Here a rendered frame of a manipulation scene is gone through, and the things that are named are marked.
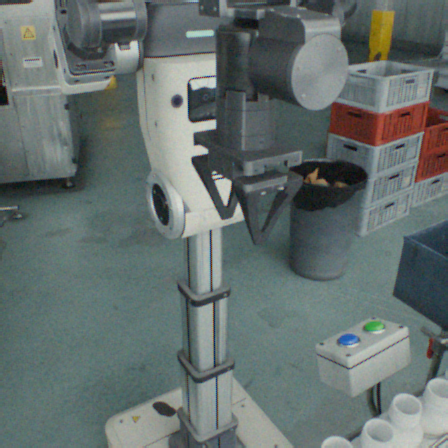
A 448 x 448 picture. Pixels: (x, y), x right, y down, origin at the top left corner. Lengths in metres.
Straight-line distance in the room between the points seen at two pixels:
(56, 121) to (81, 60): 3.19
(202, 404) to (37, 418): 1.02
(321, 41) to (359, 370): 0.54
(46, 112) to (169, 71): 3.19
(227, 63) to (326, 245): 2.37
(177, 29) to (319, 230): 1.91
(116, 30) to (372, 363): 0.64
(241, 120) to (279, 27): 0.10
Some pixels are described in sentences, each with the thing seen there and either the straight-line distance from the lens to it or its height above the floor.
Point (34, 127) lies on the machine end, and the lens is 4.08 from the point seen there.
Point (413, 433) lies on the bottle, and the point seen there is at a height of 1.13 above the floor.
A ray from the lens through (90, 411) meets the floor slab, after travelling 2.20.
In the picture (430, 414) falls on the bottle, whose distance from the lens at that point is 0.70.
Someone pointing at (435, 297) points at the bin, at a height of 0.81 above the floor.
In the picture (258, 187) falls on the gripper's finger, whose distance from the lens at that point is 0.42.
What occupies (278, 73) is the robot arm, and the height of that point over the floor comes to 1.57.
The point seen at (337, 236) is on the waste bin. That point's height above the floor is 0.32.
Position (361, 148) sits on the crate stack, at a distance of 3.24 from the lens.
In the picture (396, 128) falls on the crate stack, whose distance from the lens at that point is 3.33.
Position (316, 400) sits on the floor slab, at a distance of 2.20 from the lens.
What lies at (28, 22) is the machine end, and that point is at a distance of 3.94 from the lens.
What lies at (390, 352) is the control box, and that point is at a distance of 0.82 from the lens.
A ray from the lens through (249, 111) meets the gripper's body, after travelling 0.43.
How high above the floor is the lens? 1.63
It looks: 28 degrees down
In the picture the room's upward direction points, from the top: straight up
